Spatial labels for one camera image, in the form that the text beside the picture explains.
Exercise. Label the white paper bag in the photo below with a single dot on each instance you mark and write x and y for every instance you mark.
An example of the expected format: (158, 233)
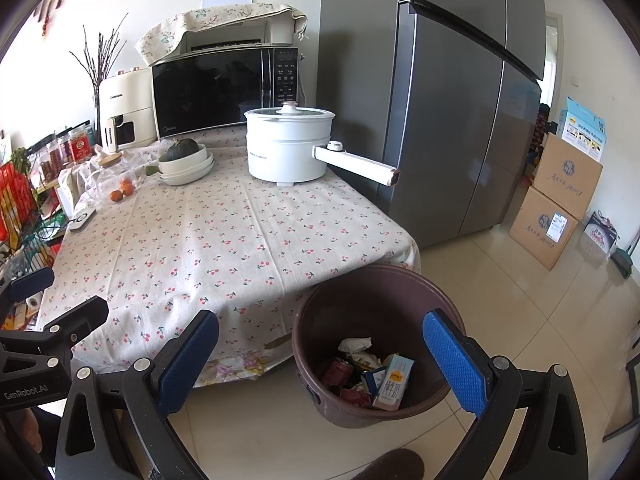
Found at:
(70, 187)

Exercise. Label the green plant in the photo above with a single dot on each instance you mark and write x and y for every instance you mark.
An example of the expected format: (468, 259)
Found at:
(21, 157)

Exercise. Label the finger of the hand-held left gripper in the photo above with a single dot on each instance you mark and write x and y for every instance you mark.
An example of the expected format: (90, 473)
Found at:
(30, 280)
(85, 315)

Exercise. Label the white flat device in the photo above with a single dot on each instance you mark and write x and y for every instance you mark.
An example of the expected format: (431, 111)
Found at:
(81, 220)

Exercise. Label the purple white bag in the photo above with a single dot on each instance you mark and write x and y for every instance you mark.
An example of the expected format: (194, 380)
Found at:
(600, 235)

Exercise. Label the grey refrigerator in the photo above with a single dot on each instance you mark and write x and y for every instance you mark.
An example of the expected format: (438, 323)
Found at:
(400, 110)

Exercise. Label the red snack packets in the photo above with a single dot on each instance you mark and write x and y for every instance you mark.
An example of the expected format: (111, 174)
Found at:
(12, 200)

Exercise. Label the light blue milk carton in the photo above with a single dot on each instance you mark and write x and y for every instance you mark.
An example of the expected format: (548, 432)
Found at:
(392, 385)

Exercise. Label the brown plastic bin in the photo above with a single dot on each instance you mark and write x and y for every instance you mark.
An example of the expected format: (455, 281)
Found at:
(350, 300)

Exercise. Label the small orange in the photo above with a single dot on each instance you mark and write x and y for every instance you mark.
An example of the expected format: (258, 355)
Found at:
(116, 195)
(127, 187)

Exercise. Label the black microwave oven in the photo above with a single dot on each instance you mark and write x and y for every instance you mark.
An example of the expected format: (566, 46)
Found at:
(210, 90)

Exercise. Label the blue white carton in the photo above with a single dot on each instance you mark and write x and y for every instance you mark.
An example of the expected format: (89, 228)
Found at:
(372, 380)

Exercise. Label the cream air fryer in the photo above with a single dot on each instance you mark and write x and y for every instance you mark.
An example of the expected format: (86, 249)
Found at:
(130, 95)

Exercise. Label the floral dust cover cloth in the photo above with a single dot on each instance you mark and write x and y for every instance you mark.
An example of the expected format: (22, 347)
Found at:
(215, 15)

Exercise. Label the cardboard box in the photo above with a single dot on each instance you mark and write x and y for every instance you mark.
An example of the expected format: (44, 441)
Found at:
(537, 230)
(565, 175)

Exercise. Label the glass jar with wooden lid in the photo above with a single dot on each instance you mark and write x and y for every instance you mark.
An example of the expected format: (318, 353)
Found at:
(110, 161)

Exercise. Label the dark green pumpkin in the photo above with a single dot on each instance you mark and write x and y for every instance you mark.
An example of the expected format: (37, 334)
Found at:
(181, 151)

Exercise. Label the spice jar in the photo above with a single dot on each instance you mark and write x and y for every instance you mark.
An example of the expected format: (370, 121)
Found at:
(62, 150)
(50, 162)

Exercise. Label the blue white box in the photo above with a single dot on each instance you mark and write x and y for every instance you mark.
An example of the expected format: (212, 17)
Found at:
(582, 130)

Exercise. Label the white tissue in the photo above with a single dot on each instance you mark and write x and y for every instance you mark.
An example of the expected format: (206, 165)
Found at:
(355, 345)

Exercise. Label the white electric cooking pot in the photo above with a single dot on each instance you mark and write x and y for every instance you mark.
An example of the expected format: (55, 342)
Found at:
(285, 152)

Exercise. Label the paper towel roll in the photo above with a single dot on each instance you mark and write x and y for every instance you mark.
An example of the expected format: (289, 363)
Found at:
(32, 302)

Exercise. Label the broom with dustpan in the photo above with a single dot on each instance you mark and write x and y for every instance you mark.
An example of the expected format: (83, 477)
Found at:
(622, 262)

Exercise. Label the red drink can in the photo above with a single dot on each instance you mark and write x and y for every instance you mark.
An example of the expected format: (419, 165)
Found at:
(337, 372)

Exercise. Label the white wall plate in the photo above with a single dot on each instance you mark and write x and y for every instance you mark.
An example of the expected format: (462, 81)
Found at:
(227, 1)

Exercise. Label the small green dish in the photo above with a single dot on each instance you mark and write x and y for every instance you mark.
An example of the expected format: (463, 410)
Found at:
(152, 170)

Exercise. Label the dark metal chair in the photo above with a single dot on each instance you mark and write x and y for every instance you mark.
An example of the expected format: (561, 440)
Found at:
(632, 375)

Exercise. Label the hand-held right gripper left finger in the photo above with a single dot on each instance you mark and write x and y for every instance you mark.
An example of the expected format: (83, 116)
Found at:
(190, 360)

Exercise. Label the brown slipper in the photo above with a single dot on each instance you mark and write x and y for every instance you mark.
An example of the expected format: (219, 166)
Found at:
(392, 466)

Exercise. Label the dry branches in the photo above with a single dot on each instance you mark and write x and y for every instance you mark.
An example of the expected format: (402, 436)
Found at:
(100, 55)

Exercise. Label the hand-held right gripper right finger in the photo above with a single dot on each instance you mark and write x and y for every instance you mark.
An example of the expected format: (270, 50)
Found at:
(455, 360)

